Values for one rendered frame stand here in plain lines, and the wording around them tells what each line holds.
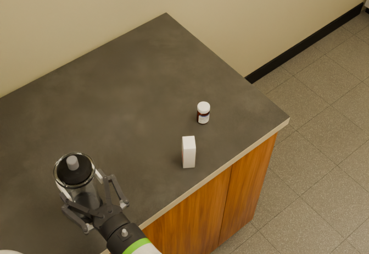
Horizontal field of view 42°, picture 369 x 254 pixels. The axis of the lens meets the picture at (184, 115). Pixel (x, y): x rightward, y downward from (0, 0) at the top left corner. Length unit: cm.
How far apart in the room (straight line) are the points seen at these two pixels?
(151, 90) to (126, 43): 27
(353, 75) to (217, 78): 163
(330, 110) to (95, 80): 166
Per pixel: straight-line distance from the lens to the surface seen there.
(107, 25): 193
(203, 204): 180
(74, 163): 128
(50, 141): 166
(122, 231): 120
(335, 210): 267
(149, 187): 152
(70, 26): 183
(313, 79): 318
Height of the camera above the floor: 227
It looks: 52 degrees down
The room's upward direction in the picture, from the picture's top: 2 degrees clockwise
